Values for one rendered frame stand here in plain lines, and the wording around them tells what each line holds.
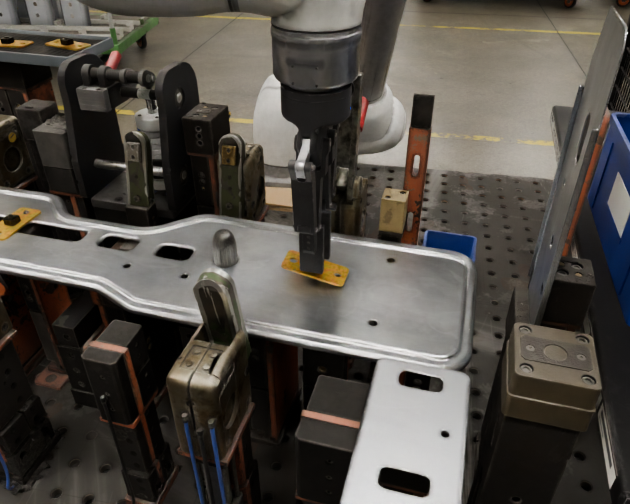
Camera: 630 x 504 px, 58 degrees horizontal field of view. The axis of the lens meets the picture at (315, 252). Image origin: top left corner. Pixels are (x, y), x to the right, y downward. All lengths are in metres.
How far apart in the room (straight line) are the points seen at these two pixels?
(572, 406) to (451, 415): 0.11
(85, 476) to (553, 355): 0.68
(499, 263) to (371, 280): 0.64
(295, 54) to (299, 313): 0.30
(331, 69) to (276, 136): 0.92
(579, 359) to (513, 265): 0.76
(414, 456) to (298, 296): 0.25
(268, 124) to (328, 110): 0.89
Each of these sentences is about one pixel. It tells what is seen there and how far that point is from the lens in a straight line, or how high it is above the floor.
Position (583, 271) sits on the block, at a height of 1.08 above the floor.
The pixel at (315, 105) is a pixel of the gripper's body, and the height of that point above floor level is 1.24.
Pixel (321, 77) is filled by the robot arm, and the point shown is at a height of 1.27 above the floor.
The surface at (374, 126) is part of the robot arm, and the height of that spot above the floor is 0.89.
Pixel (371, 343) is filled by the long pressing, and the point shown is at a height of 1.00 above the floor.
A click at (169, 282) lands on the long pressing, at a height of 1.00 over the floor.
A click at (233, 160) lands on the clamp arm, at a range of 0.86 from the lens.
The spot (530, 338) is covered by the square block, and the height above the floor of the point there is 1.06.
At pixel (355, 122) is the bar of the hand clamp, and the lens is 0.78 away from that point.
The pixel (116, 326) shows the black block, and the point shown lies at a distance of 0.72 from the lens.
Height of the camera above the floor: 1.45
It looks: 35 degrees down
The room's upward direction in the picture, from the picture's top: straight up
